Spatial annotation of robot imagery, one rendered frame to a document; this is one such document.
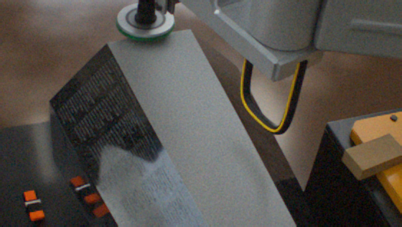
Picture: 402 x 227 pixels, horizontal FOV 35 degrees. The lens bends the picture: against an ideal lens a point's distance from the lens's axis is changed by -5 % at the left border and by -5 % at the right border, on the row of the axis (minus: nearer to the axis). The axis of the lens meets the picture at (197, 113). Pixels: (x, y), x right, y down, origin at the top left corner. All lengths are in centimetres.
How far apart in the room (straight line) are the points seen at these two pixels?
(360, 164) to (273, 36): 57
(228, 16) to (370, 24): 41
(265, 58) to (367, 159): 56
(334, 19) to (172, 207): 72
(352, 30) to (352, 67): 214
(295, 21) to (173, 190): 63
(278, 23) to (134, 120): 67
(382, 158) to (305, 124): 132
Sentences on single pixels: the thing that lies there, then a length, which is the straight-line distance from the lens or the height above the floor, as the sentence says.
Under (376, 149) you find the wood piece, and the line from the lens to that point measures 217.
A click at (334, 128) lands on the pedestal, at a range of 233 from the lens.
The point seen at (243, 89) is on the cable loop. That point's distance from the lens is 206.
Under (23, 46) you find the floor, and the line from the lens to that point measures 377.
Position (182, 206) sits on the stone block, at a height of 78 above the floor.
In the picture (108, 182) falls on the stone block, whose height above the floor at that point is 64.
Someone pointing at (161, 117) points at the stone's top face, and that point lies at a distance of 214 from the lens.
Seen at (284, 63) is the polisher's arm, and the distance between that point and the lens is 176.
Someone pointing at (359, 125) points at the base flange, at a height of 78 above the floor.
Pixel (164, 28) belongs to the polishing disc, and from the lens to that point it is 242.
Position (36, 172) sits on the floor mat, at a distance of 304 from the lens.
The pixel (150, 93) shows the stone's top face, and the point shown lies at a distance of 222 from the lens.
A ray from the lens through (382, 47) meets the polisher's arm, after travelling 182.
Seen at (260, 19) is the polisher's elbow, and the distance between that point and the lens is 175.
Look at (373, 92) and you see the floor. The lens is 377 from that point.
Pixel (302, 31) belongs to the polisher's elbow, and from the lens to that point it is 175.
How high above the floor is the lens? 227
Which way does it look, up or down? 43 degrees down
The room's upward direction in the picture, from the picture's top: 8 degrees clockwise
